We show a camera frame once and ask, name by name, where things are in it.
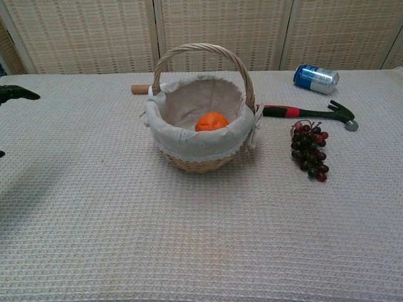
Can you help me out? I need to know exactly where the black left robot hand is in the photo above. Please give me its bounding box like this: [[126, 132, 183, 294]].
[[0, 84, 42, 159]]

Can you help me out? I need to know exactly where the orange fruit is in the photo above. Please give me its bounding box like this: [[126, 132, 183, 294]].
[[195, 111, 229, 132]]

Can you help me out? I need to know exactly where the wicker basket with cloth liner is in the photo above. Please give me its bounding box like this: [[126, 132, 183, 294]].
[[140, 43, 263, 173]]

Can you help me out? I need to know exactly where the woven bamboo folding screen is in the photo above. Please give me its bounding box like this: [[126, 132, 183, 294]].
[[0, 0, 403, 76]]

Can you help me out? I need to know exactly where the white waffle weave tablecloth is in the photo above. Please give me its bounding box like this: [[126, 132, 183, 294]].
[[0, 67, 403, 302]]

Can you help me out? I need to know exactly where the black red claw hammer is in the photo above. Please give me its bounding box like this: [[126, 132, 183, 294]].
[[255, 99, 360, 132]]

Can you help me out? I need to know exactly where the dark red grape bunch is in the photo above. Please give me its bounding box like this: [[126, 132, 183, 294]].
[[290, 120, 330, 183]]

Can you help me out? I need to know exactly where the blue silver soda can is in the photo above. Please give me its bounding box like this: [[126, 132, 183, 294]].
[[293, 64, 340, 95]]

